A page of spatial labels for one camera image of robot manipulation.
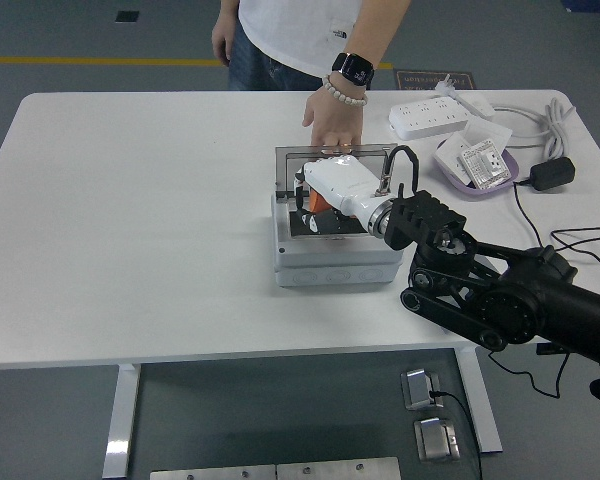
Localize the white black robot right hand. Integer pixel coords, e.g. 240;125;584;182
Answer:
286;154;384;237

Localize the person's left hand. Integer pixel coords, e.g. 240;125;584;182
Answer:
302;84;367;155

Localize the person's right hand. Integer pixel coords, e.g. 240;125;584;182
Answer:
211;13;236;68

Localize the orange cylindrical battery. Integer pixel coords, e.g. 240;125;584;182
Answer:
304;188;334;215

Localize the smoky transparent box lid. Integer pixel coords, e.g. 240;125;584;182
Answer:
274;143;397;195

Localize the grey plastic junction box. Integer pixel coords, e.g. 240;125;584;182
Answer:
271;192;405;287

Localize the metal floor socket box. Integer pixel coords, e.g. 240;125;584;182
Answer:
399;368;444;412
413;417;461;462

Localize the black wrist watch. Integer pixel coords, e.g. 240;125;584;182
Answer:
330;51;376;87

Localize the person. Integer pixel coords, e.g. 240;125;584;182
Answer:
228;0;414;92

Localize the white power strip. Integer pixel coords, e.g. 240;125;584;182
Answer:
388;96;476;141

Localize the dark floor sign mat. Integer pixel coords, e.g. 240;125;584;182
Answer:
394;69;476;92

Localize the purple plastic tray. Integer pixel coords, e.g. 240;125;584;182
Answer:
433;138;520;200

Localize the white socket panel with label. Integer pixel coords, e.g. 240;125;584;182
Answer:
456;141;514;191

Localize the plain white square panel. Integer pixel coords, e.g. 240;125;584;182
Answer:
462;119;514;151

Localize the black power adapter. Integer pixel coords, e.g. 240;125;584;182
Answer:
529;156;576;192

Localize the white table leg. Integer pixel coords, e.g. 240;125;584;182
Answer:
453;345;504;455
102;363;142;479

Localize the grey metal floor plate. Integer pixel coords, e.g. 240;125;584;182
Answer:
149;464;277;480
275;456;402;480

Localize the white bead bracelet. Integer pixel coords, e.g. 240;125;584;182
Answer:
322;73;370;107

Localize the white wall socket panel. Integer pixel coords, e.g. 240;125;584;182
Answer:
433;134;476;185

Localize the thin black adapter cord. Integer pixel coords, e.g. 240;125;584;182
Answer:
512;180;600;274

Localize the white power cable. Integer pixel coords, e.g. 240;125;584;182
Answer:
492;97;579;159

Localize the black under-table cable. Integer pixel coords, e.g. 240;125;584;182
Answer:
488;347;574;400

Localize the black floor socket cable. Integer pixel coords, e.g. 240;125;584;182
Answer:
429;389;484;480

